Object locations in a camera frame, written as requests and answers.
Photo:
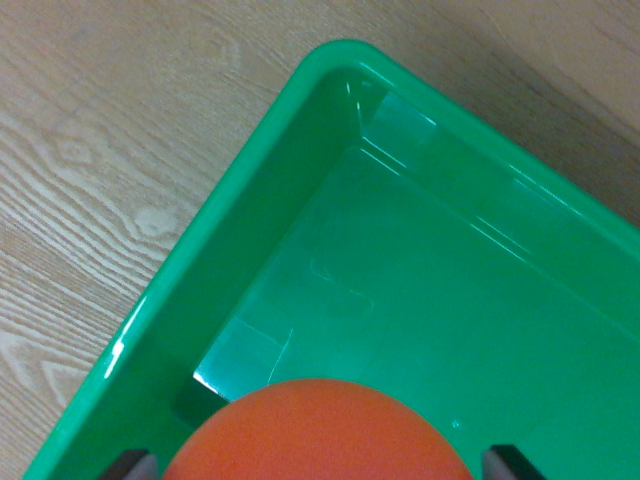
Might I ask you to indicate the orange fruit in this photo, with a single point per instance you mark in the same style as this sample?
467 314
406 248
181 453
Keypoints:
317 435

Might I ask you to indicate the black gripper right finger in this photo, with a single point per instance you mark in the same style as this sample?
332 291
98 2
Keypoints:
507 465

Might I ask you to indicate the green plastic bin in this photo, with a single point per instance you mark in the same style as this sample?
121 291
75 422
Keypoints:
425 275

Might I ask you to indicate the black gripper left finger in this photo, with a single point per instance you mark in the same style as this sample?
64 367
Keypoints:
132 466

